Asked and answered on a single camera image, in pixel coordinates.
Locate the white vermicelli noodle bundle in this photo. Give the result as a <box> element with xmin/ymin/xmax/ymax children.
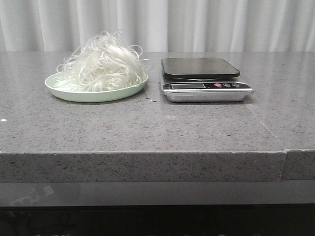
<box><xmin>57</xmin><ymin>29</ymin><xmax>152</xmax><ymax>92</ymax></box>

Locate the silver black kitchen scale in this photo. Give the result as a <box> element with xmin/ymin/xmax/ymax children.
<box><xmin>161</xmin><ymin>58</ymin><xmax>254</xmax><ymax>102</ymax></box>

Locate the light green round plate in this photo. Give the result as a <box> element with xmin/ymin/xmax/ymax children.
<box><xmin>45</xmin><ymin>72</ymin><xmax>148</xmax><ymax>103</ymax></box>

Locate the white pleated curtain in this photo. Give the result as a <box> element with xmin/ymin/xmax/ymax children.
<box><xmin>0</xmin><ymin>0</ymin><xmax>315</xmax><ymax>52</ymax></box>

